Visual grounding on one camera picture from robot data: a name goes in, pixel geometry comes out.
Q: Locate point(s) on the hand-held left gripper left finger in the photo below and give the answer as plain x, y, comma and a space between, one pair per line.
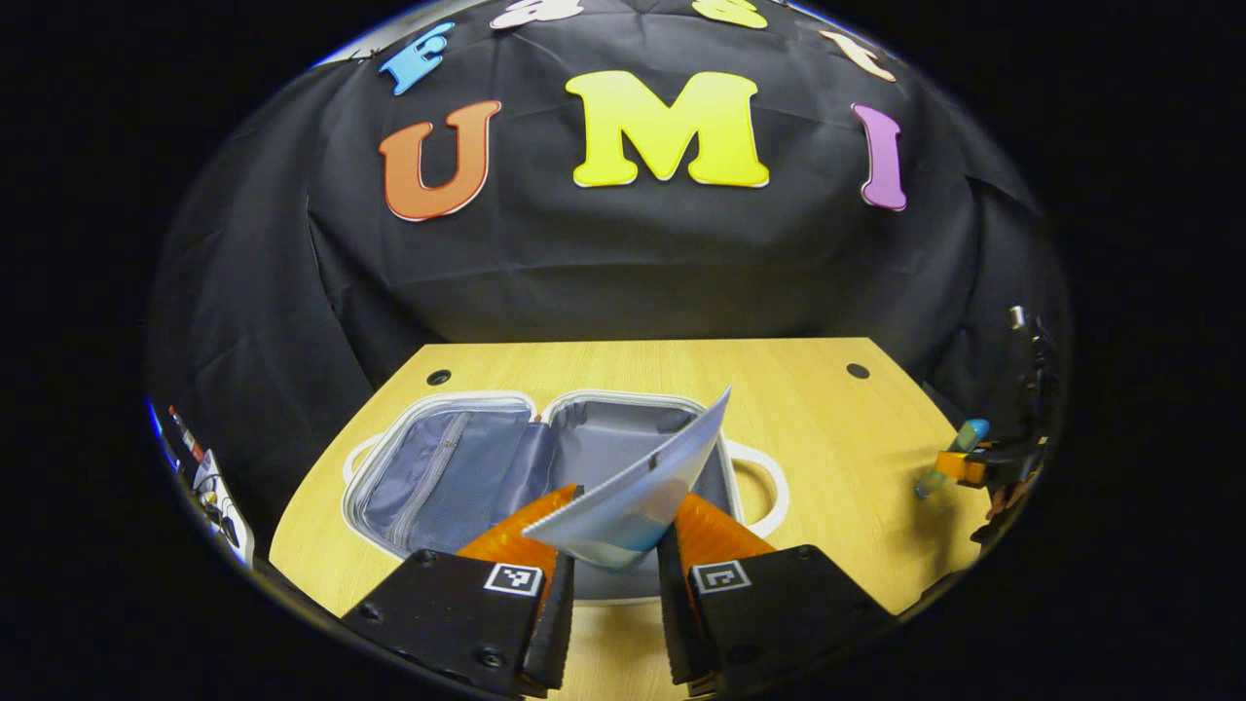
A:
458, 613

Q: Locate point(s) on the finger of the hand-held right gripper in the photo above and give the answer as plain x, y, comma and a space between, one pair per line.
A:
959, 468

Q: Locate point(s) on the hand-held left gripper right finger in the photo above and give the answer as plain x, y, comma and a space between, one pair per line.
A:
779, 613

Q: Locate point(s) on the blue capped skincare tube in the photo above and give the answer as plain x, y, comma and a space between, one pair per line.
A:
973, 431

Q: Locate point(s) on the white suitcase with grey lining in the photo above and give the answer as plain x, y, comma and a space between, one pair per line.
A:
458, 477

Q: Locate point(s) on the white and blue skincare sachet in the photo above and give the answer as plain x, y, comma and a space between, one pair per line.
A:
633, 497

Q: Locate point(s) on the white background clutter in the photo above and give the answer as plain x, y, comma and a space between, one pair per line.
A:
209, 487

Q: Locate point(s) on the black backdrop cloth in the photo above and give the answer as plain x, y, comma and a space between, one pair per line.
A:
584, 263

